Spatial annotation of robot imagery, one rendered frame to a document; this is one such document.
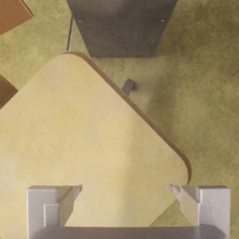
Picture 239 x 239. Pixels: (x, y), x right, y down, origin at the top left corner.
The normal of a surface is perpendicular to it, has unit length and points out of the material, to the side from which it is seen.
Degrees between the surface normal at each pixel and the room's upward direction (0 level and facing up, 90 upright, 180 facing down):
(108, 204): 0
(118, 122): 0
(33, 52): 0
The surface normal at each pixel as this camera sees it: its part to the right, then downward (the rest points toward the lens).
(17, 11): 0.46, 0.89
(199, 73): 0.00, -0.03
